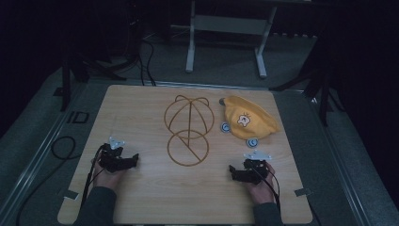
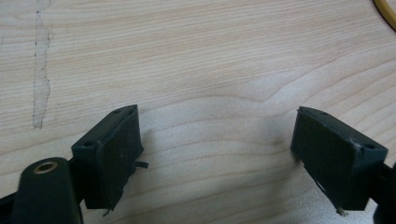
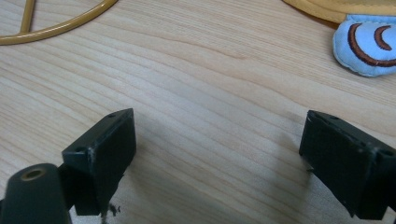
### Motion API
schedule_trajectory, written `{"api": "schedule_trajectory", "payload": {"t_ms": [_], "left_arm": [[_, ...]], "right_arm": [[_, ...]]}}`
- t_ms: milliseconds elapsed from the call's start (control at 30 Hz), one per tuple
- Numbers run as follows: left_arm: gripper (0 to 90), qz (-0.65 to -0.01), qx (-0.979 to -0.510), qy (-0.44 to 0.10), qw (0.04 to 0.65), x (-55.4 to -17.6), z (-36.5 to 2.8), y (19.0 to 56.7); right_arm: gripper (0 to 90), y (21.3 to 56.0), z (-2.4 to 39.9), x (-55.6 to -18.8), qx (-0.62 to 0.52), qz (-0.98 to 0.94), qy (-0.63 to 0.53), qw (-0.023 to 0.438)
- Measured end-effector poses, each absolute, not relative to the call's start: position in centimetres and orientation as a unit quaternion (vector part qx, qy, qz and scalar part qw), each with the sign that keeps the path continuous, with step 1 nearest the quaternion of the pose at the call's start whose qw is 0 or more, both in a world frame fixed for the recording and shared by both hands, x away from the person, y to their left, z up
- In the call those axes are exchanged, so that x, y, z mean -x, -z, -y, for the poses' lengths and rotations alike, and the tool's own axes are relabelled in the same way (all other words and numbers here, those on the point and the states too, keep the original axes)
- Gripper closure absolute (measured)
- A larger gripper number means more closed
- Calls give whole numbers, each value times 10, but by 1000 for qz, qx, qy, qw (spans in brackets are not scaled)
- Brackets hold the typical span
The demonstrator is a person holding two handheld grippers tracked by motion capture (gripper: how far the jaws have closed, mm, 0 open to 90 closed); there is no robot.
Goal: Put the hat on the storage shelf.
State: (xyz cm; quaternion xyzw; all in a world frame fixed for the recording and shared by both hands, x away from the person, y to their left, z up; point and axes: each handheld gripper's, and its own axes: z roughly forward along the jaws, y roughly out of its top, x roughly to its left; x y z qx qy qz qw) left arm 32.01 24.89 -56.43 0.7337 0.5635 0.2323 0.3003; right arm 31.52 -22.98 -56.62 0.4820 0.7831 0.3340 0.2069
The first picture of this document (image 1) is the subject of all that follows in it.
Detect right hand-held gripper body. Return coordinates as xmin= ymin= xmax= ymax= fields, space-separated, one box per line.
xmin=243 ymin=150 xmax=273 ymax=185

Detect grey tape strip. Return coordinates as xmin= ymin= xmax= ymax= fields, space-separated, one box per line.
xmin=63 ymin=189 xmax=79 ymax=201
xmin=294 ymin=187 xmax=313 ymax=198

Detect hand-held gripper cable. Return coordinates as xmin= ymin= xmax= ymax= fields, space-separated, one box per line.
xmin=253 ymin=165 xmax=281 ymax=212
xmin=80 ymin=144 xmax=106 ymax=207

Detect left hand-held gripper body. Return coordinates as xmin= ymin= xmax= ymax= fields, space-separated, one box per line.
xmin=98 ymin=136 xmax=130 ymax=173

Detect left hand-held gripper cable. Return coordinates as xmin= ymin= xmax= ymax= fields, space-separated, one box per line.
xmin=80 ymin=144 xmax=106 ymax=207

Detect right hand-held gripper cable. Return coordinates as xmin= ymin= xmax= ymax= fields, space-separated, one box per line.
xmin=253 ymin=165 xmax=281 ymax=212

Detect white metal desk frame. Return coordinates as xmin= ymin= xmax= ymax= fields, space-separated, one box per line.
xmin=170 ymin=0 xmax=279 ymax=79

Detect brown wire hat stand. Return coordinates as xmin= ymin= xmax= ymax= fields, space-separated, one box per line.
xmin=164 ymin=94 xmax=215 ymax=168

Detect black cable on floor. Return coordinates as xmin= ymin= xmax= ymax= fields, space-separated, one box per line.
xmin=15 ymin=135 xmax=77 ymax=226

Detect yellow hat with cartoon print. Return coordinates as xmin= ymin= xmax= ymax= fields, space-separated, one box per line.
xmin=223 ymin=95 xmax=280 ymax=140

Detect thin black background cables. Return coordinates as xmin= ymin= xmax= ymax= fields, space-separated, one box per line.
xmin=136 ymin=39 xmax=157 ymax=87

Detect black tripod stand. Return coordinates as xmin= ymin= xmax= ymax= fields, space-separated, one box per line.
xmin=268 ymin=46 xmax=344 ymax=127
xmin=60 ymin=51 xmax=127 ymax=113

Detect person's left hand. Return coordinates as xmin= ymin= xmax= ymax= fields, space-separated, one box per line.
xmin=92 ymin=155 xmax=127 ymax=191

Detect person's right hand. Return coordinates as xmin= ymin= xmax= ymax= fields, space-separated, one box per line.
xmin=246 ymin=162 xmax=279 ymax=205

